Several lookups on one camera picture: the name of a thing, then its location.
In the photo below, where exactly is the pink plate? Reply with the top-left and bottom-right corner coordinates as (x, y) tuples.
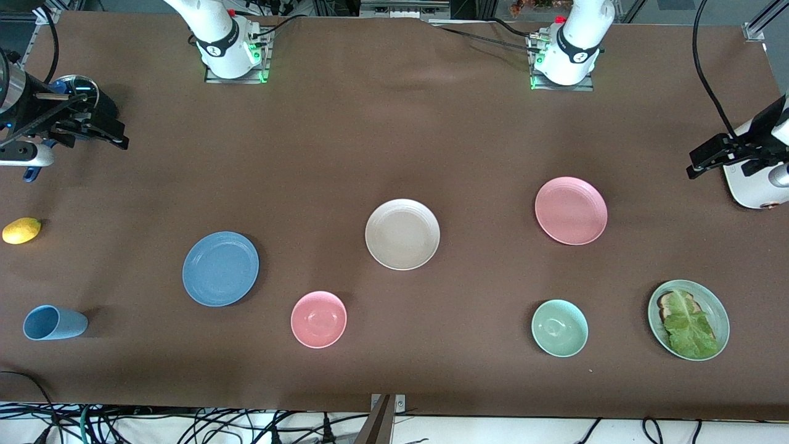
(534, 176), (608, 246)

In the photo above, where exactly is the blue plate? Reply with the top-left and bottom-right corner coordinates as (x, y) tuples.
(182, 231), (260, 307)

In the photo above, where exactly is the white toaster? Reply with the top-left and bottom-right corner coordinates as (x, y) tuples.
(720, 117), (789, 210)

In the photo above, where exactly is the glass lid with blue knob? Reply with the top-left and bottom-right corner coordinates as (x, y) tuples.
(51, 74), (99, 124)

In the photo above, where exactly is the dark blue saucepan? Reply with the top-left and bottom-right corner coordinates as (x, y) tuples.
(23, 75), (118, 183)

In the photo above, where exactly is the aluminium corner profile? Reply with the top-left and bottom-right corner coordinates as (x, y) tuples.
(34, 0), (65, 25)
(743, 0), (789, 43)

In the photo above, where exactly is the yellow lemon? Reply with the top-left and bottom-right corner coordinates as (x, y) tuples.
(2, 217), (43, 245)

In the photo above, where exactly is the green plate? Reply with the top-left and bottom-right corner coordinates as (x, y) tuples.
(647, 279), (730, 361)

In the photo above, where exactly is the toasted bread slice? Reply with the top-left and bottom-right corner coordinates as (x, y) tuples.
(657, 291), (702, 323)

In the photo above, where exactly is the green lettuce leaf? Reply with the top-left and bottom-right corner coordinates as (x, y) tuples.
(662, 290), (719, 360)

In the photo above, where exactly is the blue cup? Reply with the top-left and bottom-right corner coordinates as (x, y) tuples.
(23, 305), (89, 341)

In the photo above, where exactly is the green bowl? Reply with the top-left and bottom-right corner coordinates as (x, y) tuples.
(531, 299), (589, 358)

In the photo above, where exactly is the pink bowl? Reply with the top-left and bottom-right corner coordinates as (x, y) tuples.
(290, 290), (348, 349)

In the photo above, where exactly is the brown table cloth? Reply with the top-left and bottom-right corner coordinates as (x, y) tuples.
(0, 11), (789, 420)

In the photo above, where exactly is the beige plate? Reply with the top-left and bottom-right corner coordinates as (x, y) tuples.
(365, 199), (441, 271)

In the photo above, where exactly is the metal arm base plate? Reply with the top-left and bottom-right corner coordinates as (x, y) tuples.
(205, 28), (270, 84)
(529, 34), (594, 92)

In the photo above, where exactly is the black cable on cloth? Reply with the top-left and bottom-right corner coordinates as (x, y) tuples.
(431, 23), (543, 53)

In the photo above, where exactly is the black floor cable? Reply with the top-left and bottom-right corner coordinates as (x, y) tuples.
(0, 370), (60, 444)

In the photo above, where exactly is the aluminium frame bar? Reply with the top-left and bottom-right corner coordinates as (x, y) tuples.
(359, 0), (452, 19)

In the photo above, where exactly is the dark camera pole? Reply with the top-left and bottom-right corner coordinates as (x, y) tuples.
(353, 395), (395, 444)

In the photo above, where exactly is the small metal bracket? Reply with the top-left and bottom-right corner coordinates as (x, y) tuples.
(370, 393), (406, 413)

